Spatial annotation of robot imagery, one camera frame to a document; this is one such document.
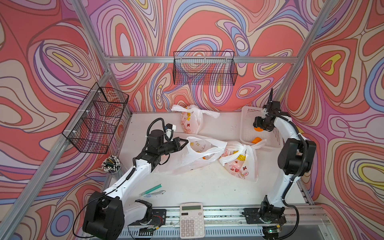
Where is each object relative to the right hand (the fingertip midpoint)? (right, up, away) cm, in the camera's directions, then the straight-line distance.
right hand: (259, 127), depth 95 cm
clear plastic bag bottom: (-41, -13, -20) cm, 48 cm away
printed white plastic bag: (-17, -18, -15) cm, 29 cm away
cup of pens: (-84, -19, -22) cm, 89 cm away
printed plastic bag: (-44, +7, +1) cm, 45 cm away
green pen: (-67, -35, -13) cm, 76 cm away
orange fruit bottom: (-2, -9, -1) cm, 9 cm away
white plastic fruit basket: (-3, -4, +12) cm, 13 cm away
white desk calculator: (-44, -47, -25) cm, 69 cm away
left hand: (-45, -8, -19) cm, 49 cm away
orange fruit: (-4, -1, -7) cm, 8 cm away
